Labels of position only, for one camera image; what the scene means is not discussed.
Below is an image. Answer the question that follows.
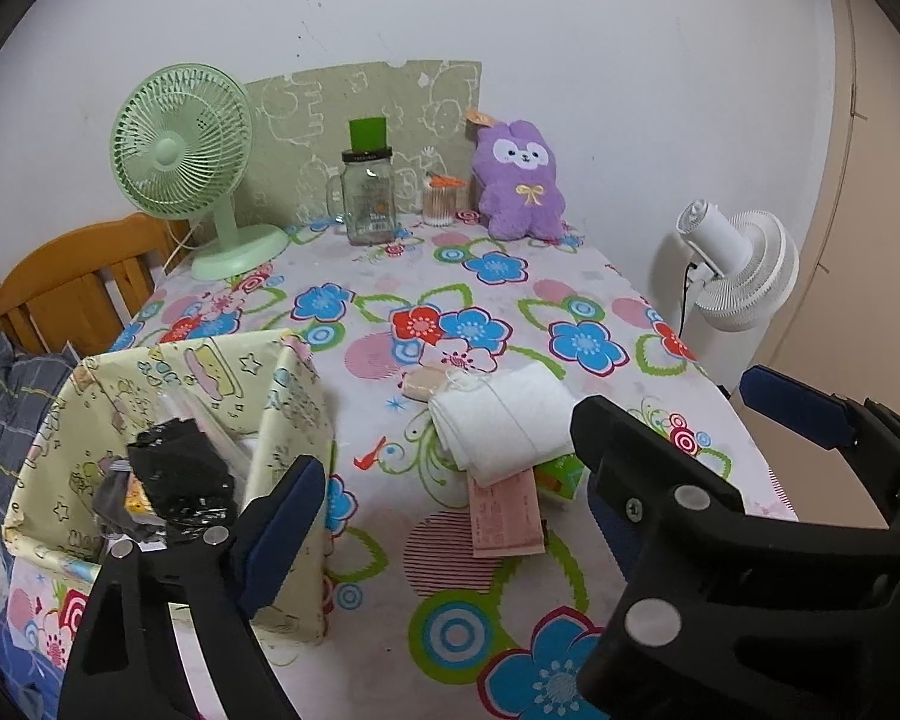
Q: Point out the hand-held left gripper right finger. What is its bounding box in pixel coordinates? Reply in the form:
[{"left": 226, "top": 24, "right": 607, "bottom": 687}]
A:
[{"left": 589, "top": 499, "right": 646, "bottom": 586}]

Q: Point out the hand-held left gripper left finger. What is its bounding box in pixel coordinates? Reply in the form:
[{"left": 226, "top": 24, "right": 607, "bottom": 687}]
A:
[{"left": 58, "top": 456, "right": 327, "bottom": 720}]

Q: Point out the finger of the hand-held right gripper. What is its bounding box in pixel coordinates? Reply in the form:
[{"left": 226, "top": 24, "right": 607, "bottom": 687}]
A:
[
  {"left": 570, "top": 395, "right": 900, "bottom": 720},
  {"left": 739, "top": 364, "right": 900, "bottom": 522}
]

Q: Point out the green tissue packet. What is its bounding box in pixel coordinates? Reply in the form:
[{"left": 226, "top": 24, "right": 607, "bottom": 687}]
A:
[{"left": 534, "top": 454, "right": 590, "bottom": 502}]

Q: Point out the pink paper card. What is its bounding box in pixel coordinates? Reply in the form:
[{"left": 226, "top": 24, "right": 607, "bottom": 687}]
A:
[{"left": 467, "top": 472, "right": 547, "bottom": 560}]

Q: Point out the black plastic bag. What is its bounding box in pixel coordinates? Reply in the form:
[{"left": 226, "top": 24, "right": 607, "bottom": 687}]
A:
[{"left": 126, "top": 420, "right": 248, "bottom": 530}]

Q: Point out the yellow printed fabric box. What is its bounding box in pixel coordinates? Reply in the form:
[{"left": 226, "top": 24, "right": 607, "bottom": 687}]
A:
[{"left": 4, "top": 328, "right": 338, "bottom": 647}]

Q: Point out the yellow cartoon tissue packet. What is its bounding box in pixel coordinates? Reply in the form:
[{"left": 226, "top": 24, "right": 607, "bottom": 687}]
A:
[{"left": 124, "top": 476, "right": 156, "bottom": 520}]

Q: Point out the clear plastic bag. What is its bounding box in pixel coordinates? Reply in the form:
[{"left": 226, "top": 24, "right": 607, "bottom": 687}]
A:
[{"left": 154, "top": 390, "right": 252, "bottom": 466}]

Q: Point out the white cloth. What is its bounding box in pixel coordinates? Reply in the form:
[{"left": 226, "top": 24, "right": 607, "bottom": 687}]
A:
[{"left": 427, "top": 361, "right": 577, "bottom": 486}]

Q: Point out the grey cloth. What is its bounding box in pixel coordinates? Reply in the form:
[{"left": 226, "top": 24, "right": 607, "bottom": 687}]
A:
[{"left": 94, "top": 461, "right": 132, "bottom": 541}]

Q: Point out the white standing fan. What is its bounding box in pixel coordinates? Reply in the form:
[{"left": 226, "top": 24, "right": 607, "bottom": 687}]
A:
[{"left": 675, "top": 199, "right": 801, "bottom": 391}]

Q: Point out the beige soap bar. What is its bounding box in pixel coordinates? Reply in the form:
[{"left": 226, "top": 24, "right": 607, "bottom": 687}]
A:
[{"left": 401, "top": 366, "right": 449, "bottom": 400}]

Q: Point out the beige door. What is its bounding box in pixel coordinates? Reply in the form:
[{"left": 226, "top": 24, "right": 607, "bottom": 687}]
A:
[{"left": 750, "top": 0, "right": 900, "bottom": 451}]

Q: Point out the floral tablecloth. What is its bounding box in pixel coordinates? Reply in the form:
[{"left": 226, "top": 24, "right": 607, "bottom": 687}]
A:
[{"left": 0, "top": 214, "right": 800, "bottom": 720}]

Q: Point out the blue plaid bedding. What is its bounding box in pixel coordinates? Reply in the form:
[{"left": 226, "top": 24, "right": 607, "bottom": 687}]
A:
[{"left": 0, "top": 330, "right": 83, "bottom": 720}]

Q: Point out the wooden chair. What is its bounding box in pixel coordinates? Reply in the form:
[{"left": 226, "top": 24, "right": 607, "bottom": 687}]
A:
[{"left": 0, "top": 211, "right": 200, "bottom": 357}]

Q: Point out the glass jar mug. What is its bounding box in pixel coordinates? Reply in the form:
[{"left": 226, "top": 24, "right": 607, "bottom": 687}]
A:
[{"left": 326, "top": 146, "right": 398, "bottom": 246}]

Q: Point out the purple plush bunny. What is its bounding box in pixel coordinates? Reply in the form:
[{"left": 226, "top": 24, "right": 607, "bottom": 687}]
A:
[{"left": 465, "top": 109, "right": 567, "bottom": 241}]

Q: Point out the toothpick jar with orange lid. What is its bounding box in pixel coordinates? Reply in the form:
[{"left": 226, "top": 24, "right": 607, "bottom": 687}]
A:
[{"left": 421, "top": 174, "right": 463, "bottom": 227}]

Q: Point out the green desk fan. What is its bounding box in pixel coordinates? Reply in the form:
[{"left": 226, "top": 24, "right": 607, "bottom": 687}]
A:
[{"left": 109, "top": 64, "right": 291, "bottom": 282}]

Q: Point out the green plastic cup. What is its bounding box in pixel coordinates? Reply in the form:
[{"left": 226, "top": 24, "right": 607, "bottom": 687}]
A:
[{"left": 347, "top": 116, "right": 389, "bottom": 155}]

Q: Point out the green printed board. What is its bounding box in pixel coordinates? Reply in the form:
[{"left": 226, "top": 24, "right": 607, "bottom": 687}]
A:
[{"left": 236, "top": 60, "right": 483, "bottom": 230}]

